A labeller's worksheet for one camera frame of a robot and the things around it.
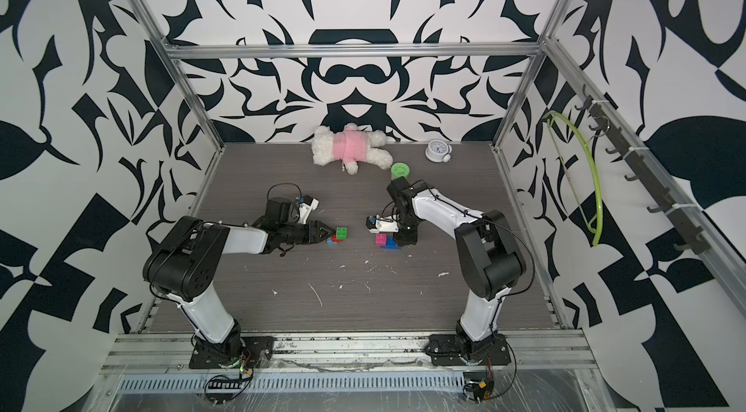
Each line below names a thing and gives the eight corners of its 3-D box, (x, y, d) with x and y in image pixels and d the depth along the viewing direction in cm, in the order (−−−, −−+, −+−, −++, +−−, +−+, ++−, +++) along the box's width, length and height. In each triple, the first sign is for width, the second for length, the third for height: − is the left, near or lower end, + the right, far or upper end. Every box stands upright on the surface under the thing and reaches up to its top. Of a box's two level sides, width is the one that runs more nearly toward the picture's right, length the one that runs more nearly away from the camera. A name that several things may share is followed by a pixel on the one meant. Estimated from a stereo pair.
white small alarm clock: (426, 161, 115) (427, 156, 113) (423, 145, 121) (424, 140, 119) (452, 161, 115) (454, 156, 113) (449, 145, 121) (450, 140, 119)
